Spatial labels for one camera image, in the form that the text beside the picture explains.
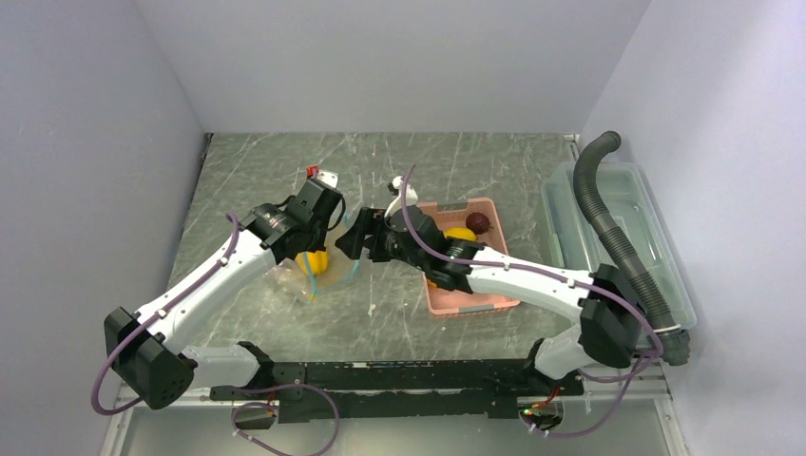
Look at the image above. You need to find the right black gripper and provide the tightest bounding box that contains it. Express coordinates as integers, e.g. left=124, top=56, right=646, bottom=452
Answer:
left=336, top=207, right=429, bottom=272

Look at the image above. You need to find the clear zip bag blue zipper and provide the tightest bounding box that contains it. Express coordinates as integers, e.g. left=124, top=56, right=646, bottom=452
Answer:
left=265, top=215, right=359, bottom=303

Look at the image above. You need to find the pink perforated plastic basket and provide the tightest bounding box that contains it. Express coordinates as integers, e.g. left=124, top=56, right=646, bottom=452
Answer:
left=418, top=198, right=520, bottom=317

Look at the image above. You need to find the yellow mango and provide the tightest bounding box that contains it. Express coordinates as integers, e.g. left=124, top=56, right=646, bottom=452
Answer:
left=443, top=226, right=478, bottom=242

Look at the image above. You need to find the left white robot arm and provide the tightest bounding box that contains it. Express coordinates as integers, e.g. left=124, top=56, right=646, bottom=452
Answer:
left=91, top=171, right=345, bottom=415

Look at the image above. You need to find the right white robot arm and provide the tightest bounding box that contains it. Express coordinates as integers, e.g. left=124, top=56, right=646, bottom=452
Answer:
left=336, top=206, right=651, bottom=394

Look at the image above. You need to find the dark brown passion fruit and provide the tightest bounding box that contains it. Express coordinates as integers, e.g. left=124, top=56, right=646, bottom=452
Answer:
left=465, top=212, right=492, bottom=236

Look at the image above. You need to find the clear plastic storage bin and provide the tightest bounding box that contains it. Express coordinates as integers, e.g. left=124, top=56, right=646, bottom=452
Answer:
left=542, top=161, right=697, bottom=335

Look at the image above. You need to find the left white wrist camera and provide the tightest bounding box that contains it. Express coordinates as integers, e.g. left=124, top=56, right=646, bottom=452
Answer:
left=306, top=165, right=339, bottom=188

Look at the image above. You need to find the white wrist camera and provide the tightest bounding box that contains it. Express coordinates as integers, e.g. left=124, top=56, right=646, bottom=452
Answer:
left=306, top=165, right=339, bottom=188
left=384, top=176, right=418, bottom=219

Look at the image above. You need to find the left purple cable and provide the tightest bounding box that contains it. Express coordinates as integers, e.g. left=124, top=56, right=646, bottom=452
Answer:
left=90, top=210, right=243, bottom=417

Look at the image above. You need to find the purple cable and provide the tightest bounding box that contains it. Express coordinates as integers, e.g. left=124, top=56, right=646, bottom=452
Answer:
left=90, top=210, right=243, bottom=417
left=398, top=164, right=666, bottom=360

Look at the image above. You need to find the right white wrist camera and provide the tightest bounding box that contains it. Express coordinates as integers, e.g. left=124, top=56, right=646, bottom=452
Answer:
left=384, top=176, right=418, bottom=219

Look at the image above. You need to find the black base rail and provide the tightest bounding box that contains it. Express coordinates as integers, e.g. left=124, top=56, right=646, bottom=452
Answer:
left=210, top=359, right=584, bottom=424

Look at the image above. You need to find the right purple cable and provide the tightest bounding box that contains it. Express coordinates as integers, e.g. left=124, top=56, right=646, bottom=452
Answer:
left=398, top=164, right=666, bottom=360

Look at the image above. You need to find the grey corrugated hose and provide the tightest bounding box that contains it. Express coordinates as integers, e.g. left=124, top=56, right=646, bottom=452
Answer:
left=572, top=130, right=692, bottom=368

